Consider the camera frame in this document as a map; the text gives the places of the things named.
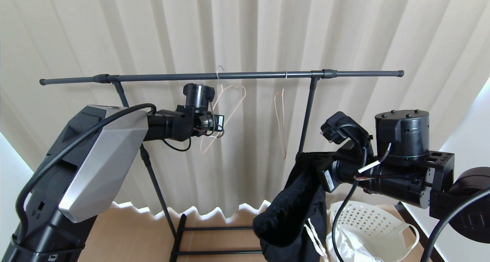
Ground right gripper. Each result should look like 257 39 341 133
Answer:
322 159 431 209

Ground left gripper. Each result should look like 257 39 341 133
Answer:
193 111 225 137

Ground pink clothes hanger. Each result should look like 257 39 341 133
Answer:
274 71 288 159
199 66 247 155

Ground black shorts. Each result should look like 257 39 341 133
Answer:
253 151 333 262

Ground white laundry basket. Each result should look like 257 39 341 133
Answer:
327 201 420 262

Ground black clothes rack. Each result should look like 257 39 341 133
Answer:
39 69 405 262

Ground white garment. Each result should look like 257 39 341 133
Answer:
329 226 383 262

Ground beige curtain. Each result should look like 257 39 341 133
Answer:
0 0 490 218

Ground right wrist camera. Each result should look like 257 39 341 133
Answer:
321 112 374 155

